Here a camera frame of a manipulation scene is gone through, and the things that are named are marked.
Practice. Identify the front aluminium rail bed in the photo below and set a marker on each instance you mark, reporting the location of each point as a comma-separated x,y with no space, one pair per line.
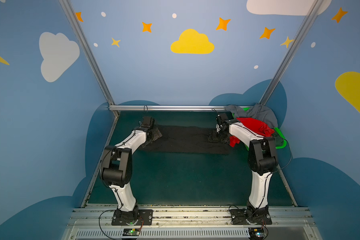
190,223

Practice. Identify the right aluminium frame post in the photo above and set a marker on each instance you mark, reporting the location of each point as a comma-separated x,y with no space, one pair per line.
292,50

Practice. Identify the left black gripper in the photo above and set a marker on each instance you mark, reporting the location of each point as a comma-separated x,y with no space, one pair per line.
155,133

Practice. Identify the left side table rail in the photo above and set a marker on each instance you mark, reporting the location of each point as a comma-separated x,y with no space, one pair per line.
100,132

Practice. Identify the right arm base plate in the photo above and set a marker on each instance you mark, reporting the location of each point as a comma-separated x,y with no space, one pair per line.
243,216

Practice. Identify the left controller board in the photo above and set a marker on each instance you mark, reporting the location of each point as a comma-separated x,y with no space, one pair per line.
131,232

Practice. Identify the right controller board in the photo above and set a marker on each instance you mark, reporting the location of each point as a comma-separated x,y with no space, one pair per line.
257,234

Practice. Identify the left aluminium frame post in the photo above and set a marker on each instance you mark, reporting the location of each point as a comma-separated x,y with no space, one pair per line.
76,26

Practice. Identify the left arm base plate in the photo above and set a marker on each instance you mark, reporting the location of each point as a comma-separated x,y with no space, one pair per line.
133,218

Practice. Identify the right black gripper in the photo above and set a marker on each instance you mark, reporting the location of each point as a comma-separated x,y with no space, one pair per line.
217,135

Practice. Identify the controller board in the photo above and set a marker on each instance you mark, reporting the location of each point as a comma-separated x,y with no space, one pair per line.
131,232
257,234

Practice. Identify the right side table rail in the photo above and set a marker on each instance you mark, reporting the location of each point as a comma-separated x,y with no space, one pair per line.
287,186

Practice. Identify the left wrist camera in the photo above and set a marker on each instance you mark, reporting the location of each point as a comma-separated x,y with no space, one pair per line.
148,122

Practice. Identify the green plastic basket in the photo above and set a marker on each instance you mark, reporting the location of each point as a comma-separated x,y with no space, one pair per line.
281,141

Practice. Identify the back aluminium frame rail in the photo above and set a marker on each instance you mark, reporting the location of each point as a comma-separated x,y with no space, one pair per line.
146,108

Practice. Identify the black t shirt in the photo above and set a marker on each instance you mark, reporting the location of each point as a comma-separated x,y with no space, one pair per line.
193,140

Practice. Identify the red t shirt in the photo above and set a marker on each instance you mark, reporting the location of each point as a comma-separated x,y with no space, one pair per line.
247,129

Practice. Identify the table rail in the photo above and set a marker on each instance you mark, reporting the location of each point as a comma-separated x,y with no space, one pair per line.
287,186
100,132

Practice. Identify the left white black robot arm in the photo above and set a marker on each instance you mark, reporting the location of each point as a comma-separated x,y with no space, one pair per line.
116,172

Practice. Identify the aluminium frame post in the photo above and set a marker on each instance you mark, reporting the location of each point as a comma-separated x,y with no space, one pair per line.
76,26
292,50

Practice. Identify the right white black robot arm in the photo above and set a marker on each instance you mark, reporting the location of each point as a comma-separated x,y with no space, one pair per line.
262,159

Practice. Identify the grey t shirt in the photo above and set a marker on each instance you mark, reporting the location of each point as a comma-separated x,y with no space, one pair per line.
257,112

